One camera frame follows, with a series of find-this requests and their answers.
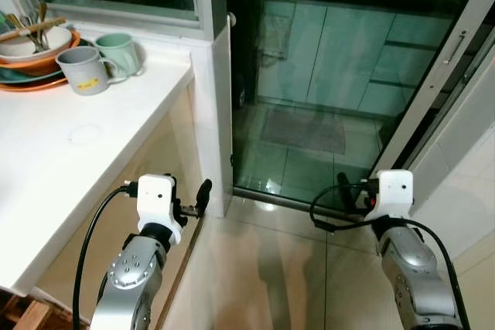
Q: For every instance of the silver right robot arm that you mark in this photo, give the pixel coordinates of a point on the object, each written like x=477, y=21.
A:
x=414, y=268

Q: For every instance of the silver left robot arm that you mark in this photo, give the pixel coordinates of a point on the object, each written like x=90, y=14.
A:
x=131, y=284

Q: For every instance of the white topped counter cabinet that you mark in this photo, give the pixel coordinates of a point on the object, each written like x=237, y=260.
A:
x=166, y=152

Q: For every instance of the pale green mug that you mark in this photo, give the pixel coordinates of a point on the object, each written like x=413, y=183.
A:
x=120, y=52

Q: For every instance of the wooden chopstick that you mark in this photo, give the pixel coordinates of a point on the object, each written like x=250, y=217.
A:
x=35, y=28

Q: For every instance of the white bowl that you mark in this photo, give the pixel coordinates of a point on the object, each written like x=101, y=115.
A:
x=31, y=46

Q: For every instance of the glass sliding door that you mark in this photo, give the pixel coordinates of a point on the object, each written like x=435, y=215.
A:
x=424, y=90

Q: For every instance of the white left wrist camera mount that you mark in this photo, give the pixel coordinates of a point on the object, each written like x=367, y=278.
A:
x=155, y=195

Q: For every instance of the grey floor mat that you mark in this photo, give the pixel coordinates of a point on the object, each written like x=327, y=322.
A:
x=305, y=133

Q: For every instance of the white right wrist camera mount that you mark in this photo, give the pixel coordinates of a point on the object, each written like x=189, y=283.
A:
x=394, y=191

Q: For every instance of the orange plate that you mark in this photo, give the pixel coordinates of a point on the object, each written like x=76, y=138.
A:
x=23, y=87

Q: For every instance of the grey mug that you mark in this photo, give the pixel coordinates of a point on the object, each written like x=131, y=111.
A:
x=81, y=71

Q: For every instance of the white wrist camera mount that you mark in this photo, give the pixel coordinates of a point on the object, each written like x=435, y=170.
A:
x=394, y=191
x=155, y=195

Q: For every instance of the orange bowl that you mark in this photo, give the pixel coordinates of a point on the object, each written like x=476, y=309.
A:
x=42, y=65

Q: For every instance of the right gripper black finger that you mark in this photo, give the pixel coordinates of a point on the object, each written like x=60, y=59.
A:
x=344, y=191

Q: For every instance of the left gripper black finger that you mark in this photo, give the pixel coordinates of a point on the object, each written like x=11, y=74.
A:
x=205, y=191

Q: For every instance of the wooden spoon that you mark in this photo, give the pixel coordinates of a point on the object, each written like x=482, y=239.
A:
x=41, y=21

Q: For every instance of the white door post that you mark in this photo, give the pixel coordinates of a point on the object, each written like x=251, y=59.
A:
x=213, y=75

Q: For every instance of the small white knob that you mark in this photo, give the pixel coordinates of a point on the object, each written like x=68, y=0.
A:
x=231, y=19

